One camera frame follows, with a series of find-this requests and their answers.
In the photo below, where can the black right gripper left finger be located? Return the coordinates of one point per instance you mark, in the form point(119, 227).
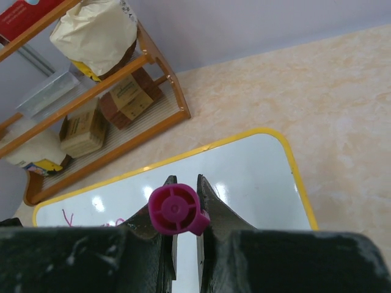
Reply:
point(154, 254)

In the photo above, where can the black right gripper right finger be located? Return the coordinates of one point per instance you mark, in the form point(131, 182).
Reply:
point(222, 264)

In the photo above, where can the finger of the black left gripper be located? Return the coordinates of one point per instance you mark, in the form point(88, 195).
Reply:
point(10, 222)

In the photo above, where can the white marker pen magenta cap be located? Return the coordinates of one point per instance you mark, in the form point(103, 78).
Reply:
point(176, 209)

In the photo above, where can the yellow framed whiteboard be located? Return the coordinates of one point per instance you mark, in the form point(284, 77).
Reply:
point(254, 173)

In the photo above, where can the lower white paper-lid jar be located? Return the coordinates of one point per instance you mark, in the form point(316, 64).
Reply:
point(41, 155)

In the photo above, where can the white paper-lid jar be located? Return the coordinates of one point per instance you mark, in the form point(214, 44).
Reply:
point(98, 37)
point(41, 155)

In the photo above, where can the tan sponge stack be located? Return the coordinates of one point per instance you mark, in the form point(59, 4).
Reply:
point(83, 132)

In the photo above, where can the reddish brown sponge stack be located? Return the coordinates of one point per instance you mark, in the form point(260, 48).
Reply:
point(130, 98)

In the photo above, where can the orange wooden shelf rack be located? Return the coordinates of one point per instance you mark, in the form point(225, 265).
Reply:
point(166, 113)

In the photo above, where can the clear plastic box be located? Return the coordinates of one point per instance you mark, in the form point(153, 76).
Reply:
point(48, 92)

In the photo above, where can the upper white paper-lid jar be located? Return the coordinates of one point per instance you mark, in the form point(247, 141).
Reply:
point(98, 37)

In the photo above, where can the red white wrap box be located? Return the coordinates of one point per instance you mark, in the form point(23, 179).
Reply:
point(21, 15)

